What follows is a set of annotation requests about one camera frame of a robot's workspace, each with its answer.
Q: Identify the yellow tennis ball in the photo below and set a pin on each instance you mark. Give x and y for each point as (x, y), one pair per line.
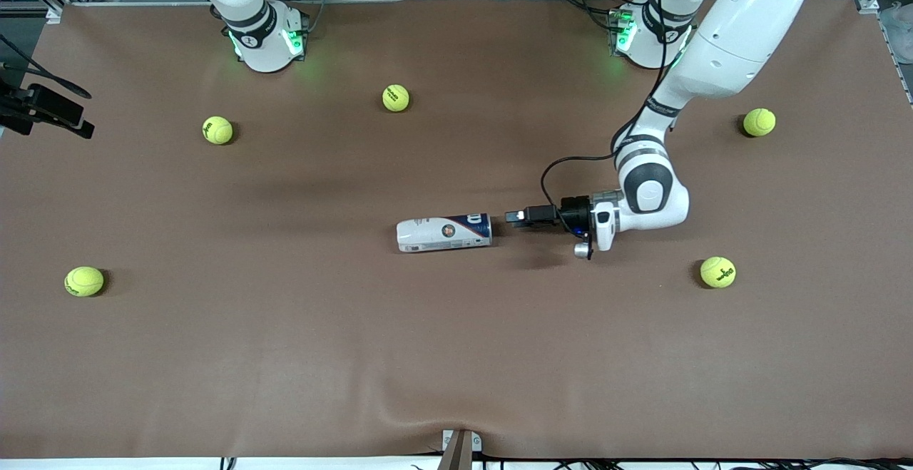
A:
(717, 272)
(396, 98)
(759, 122)
(84, 281)
(217, 130)

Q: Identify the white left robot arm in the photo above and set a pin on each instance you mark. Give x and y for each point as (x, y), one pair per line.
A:
(742, 28)

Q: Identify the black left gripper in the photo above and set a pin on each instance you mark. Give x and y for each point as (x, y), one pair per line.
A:
(573, 214)

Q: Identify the metal table edge bracket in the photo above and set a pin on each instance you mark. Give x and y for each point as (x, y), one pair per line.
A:
(460, 448)

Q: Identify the brown table cover mat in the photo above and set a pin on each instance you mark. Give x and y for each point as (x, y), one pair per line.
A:
(456, 356)

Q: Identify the white blue tennis ball can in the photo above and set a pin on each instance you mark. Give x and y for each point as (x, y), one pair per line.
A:
(442, 234)

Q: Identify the white plastic bag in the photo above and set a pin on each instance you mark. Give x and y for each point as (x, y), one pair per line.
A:
(899, 31)

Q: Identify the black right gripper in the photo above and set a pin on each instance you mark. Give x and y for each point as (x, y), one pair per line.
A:
(44, 104)

